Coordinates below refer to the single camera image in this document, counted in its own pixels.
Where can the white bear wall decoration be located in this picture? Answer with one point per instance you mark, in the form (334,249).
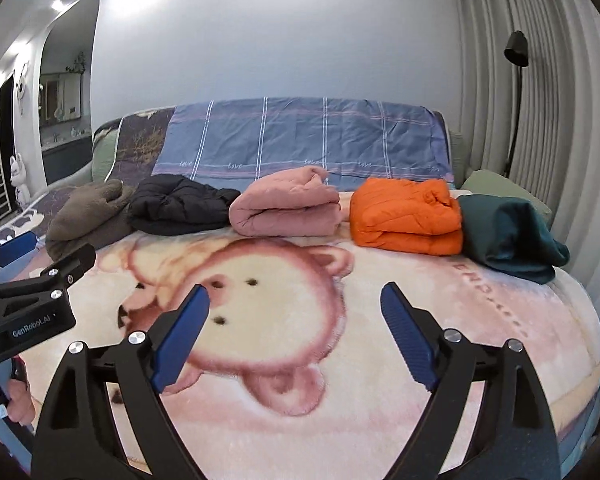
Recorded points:
(21,90)

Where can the person's left hand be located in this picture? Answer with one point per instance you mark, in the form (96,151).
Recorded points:
(22,402)

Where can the dark vanity counter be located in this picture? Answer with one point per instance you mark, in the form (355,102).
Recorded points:
(65,160)

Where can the white animal figurine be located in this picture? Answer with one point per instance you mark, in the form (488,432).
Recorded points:
(19,180)

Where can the orange puffer jacket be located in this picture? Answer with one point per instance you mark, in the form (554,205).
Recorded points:
(405,220)

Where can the dark floral print bedsheet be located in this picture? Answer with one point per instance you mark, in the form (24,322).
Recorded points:
(140,145)

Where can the grey pleated curtain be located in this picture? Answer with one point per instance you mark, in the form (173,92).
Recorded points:
(555,110)

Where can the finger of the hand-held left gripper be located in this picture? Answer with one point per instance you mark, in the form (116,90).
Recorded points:
(12,250)
(72,262)

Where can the black floor lamp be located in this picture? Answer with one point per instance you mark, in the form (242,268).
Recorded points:
(516,47)

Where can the light green pillow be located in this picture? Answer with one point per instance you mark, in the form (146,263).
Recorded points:
(500,185)

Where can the pink printed plush blanket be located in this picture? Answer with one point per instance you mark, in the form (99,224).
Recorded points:
(330,310)

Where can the dark green garment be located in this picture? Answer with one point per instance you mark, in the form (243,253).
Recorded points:
(510,240)

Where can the small green plant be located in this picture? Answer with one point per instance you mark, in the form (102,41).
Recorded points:
(76,63)

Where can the wall mirror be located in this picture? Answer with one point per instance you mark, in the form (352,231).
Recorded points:
(60,100)

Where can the pink quilted jacket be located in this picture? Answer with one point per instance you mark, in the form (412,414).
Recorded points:
(285,205)

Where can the black puffer jacket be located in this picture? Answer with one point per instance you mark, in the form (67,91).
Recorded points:
(180,205)

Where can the blue plaid sheet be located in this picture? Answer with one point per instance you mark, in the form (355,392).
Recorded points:
(305,135)

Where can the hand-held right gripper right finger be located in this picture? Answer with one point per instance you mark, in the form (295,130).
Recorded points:
(407,335)

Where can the brown fleece garment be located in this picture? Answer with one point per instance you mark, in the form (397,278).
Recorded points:
(85,215)

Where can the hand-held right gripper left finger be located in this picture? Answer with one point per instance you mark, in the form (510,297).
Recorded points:
(180,340)

